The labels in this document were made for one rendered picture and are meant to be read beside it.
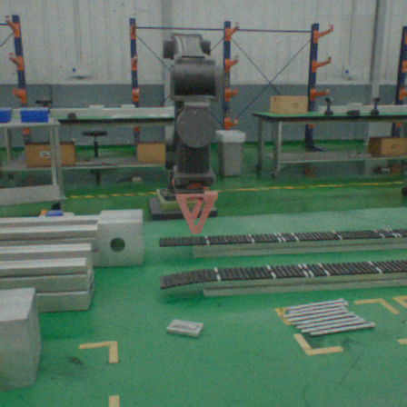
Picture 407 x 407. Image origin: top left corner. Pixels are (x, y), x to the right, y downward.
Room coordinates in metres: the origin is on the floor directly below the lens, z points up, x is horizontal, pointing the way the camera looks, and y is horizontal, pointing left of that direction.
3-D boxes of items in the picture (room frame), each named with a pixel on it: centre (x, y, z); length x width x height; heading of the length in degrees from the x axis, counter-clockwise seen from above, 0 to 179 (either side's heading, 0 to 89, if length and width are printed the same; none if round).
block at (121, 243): (0.95, 0.18, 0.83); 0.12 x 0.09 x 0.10; 7
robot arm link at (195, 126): (0.73, 0.01, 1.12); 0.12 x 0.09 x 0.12; 4
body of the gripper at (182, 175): (0.77, 0.02, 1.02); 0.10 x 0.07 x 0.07; 7
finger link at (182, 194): (0.74, 0.02, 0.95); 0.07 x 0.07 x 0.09; 7
